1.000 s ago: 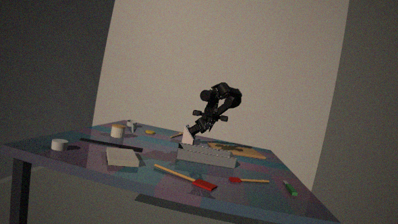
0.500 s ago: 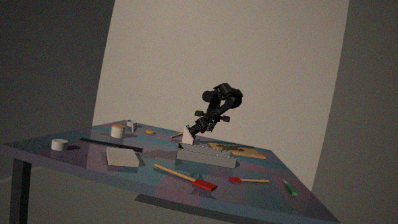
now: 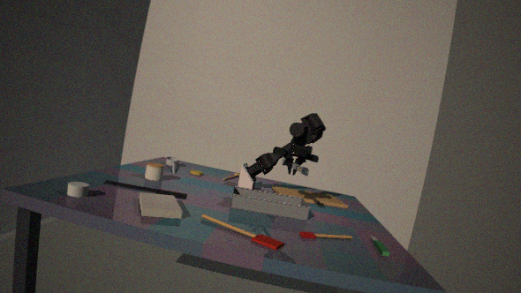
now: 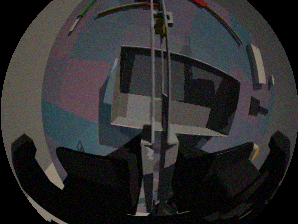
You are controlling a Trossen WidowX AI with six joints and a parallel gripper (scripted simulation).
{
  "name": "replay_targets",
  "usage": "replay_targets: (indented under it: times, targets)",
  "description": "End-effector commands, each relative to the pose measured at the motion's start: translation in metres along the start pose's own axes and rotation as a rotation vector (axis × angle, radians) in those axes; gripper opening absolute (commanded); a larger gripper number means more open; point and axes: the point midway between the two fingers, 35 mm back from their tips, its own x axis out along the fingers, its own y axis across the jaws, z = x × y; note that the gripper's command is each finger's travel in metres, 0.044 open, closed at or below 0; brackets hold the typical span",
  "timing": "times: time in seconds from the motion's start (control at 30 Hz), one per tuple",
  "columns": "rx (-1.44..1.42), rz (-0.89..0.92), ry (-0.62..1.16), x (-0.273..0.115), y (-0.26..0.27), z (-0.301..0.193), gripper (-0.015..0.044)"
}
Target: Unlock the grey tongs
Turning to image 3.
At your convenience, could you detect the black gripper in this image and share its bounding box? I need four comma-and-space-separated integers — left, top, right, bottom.
273, 137, 319, 175

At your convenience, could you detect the cream cylinder with orange lid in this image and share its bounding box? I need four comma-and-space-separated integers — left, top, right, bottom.
145, 162, 165, 181

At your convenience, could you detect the beige short cylinder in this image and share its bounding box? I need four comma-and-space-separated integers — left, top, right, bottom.
67, 182, 89, 198

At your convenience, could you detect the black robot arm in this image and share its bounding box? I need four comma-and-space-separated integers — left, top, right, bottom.
245, 113, 325, 178

